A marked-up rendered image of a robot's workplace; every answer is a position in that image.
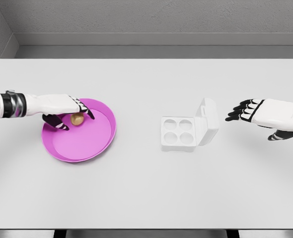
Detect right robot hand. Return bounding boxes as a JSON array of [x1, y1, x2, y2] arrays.
[[224, 98, 293, 141]]

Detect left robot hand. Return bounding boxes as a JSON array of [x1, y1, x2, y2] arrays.
[[40, 94, 95, 131]]

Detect brown egg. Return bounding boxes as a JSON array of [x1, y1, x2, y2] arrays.
[[70, 113, 85, 126]]

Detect white egg box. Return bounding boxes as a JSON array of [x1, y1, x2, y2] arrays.
[[160, 97, 220, 153]]

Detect pink round plate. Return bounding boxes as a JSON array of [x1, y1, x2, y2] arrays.
[[41, 98, 117, 164]]

